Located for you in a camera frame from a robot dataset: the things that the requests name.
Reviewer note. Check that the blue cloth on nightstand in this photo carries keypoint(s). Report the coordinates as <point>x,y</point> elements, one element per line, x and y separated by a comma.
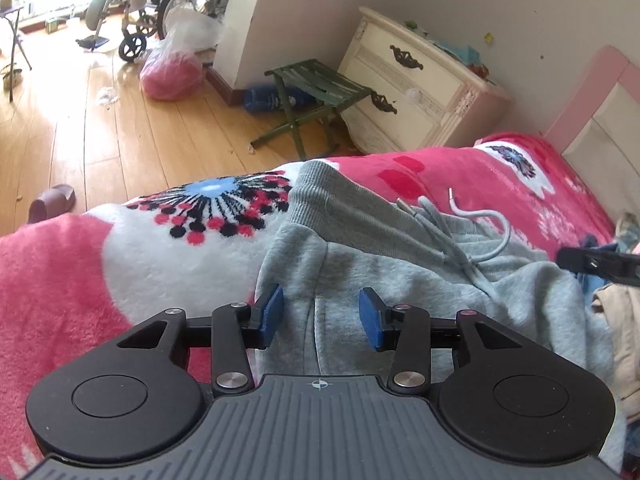
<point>457,52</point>

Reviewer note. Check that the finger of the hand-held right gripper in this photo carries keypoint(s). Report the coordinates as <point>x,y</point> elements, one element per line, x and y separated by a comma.
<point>610,267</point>

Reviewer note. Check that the pink printed blanket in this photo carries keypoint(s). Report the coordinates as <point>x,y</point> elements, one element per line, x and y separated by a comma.
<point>75,285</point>

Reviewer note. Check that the purple slipper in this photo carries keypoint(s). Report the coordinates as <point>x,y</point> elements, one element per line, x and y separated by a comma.
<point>52,201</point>

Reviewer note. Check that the green folding stool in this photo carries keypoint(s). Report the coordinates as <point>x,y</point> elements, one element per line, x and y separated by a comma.
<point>320,82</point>

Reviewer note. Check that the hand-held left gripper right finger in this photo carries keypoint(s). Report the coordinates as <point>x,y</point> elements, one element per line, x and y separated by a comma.
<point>371,317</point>

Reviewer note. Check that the pink bed headboard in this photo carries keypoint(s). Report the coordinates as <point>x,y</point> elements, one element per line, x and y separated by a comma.
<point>610,110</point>

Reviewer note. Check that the beige pants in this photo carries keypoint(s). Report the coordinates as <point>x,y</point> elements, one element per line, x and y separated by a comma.
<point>622,340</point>

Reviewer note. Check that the pink filled plastic bag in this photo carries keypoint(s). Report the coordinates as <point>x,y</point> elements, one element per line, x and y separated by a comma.
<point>170,75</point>

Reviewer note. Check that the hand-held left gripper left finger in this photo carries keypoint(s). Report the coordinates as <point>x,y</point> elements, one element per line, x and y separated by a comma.
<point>271,315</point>

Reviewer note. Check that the blue plastic bottle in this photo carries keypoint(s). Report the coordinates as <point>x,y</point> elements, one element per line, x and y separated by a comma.
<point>260,99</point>

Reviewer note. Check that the cream nightstand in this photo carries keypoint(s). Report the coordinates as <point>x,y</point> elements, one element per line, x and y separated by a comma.
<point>400,90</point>

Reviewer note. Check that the grey sweatpants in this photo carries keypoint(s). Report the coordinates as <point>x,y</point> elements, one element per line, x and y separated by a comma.
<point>400,270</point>

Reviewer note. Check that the white paper scrap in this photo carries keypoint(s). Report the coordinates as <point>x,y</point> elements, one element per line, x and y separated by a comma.
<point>106,96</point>

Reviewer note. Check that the white plastic bag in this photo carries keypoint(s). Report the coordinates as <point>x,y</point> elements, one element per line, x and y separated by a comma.
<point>195,25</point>

